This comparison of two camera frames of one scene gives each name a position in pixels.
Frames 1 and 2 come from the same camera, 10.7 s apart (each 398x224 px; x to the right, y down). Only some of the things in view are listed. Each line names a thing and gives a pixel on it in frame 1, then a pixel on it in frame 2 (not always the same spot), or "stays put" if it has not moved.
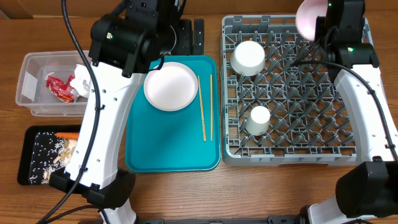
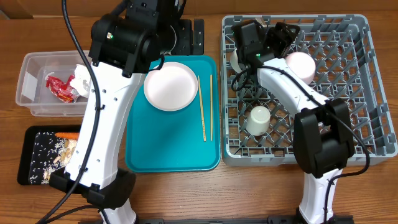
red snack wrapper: x=62 y=91 stays put
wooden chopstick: x=200 y=102 stays put
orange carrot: x=68 y=135 stays put
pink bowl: x=306 y=17 to x=302 y=65
